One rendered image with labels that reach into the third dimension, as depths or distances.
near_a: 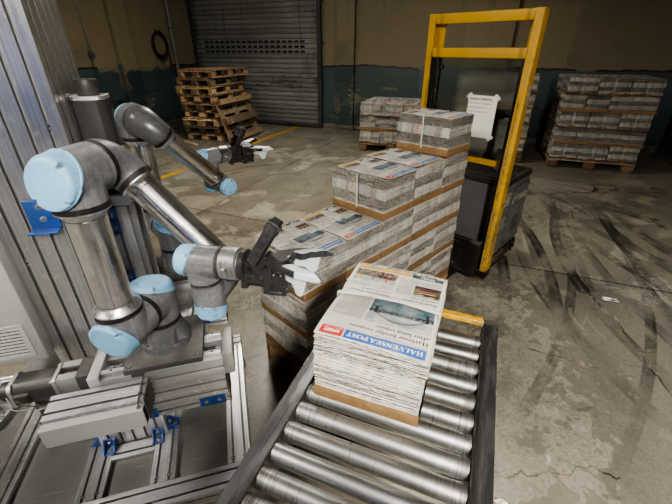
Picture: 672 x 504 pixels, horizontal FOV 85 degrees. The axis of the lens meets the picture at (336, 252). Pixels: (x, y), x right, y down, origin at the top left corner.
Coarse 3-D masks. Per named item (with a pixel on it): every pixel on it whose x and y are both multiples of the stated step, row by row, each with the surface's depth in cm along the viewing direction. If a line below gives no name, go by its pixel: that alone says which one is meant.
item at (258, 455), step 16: (304, 368) 111; (304, 384) 106; (288, 400) 101; (304, 400) 105; (272, 416) 97; (288, 416) 97; (272, 432) 93; (256, 448) 89; (272, 448) 90; (240, 464) 86; (256, 464) 86; (272, 464) 91; (240, 480) 82; (224, 496) 80; (240, 496) 80
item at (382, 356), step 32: (320, 320) 95; (352, 320) 95; (384, 320) 95; (416, 320) 95; (320, 352) 94; (352, 352) 89; (384, 352) 86; (416, 352) 85; (320, 384) 100; (352, 384) 96; (384, 384) 91; (416, 384) 88
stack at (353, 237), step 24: (312, 216) 205; (336, 216) 205; (360, 216) 205; (408, 216) 215; (432, 216) 237; (288, 240) 179; (312, 240) 179; (336, 240) 179; (360, 240) 188; (384, 240) 205; (432, 240) 248; (336, 264) 180; (384, 264) 213; (408, 264) 235; (312, 288) 173; (336, 288) 187; (264, 312) 208; (288, 312) 187; (312, 312) 179; (288, 336) 197; (312, 336) 187; (288, 360) 207
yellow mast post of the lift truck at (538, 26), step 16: (544, 16) 210; (544, 32) 217; (528, 48) 219; (528, 64) 222; (528, 80) 225; (528, 96) 233; (512, 112) 239; (512, 128) 241; (512, 144) 244; (512, 160) 251; (496, 176) 261; (496, 192) 263; (496, 208) 267; (496, 224) 272; (480, 256) 291
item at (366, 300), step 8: (344, 288) 108; (352, 288) 108; (344, 296) 105; (352, 296) 105; (360, 296) 105; (368, 296) 105; (384, 296) 105; (368, 304) 102; (376, 304) 102; (384, 304) 102; (392, 304) 101; (400, 304) 101; (416, 304) 101; (424, 304) 101; (400, 312) 98; (408, 312) 98; (416, 312) 98; (424, 312) 98; (440, 312) 100
